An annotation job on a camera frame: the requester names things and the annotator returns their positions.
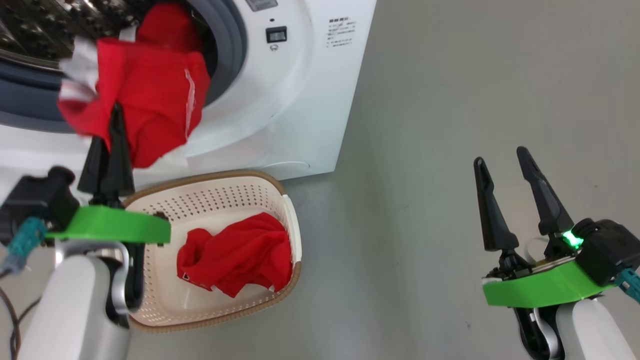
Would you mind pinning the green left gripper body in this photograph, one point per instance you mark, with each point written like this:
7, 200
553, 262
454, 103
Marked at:
120, 226

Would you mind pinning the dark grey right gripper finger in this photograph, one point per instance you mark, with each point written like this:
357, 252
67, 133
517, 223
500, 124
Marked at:
495, 220
547, 200

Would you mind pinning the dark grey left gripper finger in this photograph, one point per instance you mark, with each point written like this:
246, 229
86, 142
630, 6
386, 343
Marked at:
92, 172
119, 170

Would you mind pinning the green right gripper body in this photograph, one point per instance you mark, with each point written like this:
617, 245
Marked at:
540, 290

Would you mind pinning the red garment with white stitching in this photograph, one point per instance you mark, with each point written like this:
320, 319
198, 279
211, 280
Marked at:
150, 90

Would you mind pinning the red garment with white tag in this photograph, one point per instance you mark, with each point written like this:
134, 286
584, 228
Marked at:
240, 255

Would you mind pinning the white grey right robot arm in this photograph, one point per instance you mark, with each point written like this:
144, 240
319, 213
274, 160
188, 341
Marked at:
590, 330

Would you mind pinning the cream perforated basket brown rim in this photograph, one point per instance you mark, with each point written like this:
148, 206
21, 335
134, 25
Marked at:
210, 200

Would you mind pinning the steel washing machine drum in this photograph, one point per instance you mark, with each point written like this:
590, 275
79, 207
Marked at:
35, 25

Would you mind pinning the white front-load washing machine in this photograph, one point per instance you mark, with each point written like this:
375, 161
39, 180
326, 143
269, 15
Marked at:
300, 100

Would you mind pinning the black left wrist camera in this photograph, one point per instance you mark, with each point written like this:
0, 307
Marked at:
35, 200

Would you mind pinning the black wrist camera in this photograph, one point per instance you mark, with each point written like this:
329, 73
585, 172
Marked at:
35, 200
610, 250

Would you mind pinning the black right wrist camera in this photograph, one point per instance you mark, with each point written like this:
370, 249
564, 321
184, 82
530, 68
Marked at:
610, 250

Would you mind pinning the teal right camera connector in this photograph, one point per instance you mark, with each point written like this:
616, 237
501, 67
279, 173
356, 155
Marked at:
631, 285

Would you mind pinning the teal camera connector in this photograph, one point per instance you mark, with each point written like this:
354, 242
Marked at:
25, 240
631, 285

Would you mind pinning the teal left camera connector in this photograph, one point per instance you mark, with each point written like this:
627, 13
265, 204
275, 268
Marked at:
25, 240

